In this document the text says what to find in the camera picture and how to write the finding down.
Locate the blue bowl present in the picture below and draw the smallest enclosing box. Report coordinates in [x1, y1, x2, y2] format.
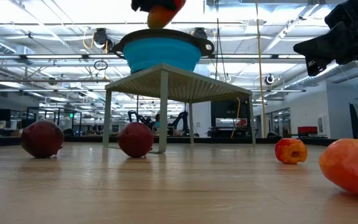
[112, 28, 216, 75]

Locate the green perforated metal shelf riser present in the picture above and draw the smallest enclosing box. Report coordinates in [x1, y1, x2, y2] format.
[102, 63, 257, 154]

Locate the red box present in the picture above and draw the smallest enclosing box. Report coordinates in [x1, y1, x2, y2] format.
[297, 126, 318, 135]

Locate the small red pepper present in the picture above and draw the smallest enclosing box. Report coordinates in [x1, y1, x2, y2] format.
[274, 138, 308, 166]

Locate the black equipment cabinet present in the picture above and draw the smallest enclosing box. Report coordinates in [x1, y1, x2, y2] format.
[210, 99, 251, 139]

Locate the small orange pepper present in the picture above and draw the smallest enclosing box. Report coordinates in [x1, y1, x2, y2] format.
[318, 138, 358, 200]

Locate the hanging black cable ring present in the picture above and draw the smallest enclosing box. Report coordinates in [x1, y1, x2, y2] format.
[93, 60, 109, 72]

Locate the thin yellow cable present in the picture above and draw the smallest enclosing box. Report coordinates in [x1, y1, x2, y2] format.
[230, 96, 241, 139]

